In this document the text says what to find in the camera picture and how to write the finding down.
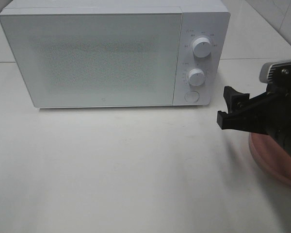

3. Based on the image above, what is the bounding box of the pink round plate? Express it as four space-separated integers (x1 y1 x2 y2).
249 133 291 187

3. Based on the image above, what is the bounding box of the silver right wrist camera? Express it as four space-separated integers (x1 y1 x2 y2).
259 59 291 86

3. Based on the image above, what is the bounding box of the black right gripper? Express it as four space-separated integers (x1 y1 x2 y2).
217 64 291 168

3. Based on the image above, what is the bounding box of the lower white microwave knob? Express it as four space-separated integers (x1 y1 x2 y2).
188 68 206 86

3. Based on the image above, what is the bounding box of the upper white microwave knob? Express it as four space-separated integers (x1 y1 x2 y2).
192 35 212 58

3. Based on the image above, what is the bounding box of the round white door button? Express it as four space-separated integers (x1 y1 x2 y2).
184 91 199 103

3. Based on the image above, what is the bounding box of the white microwave door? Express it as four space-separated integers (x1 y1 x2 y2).
0 14 181 108

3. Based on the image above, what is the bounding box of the white microwave oven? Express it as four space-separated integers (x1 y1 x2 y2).
0 0 230 108

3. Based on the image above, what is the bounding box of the white microwave knob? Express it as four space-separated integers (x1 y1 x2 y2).
192 35 212 58
188 68 206 86

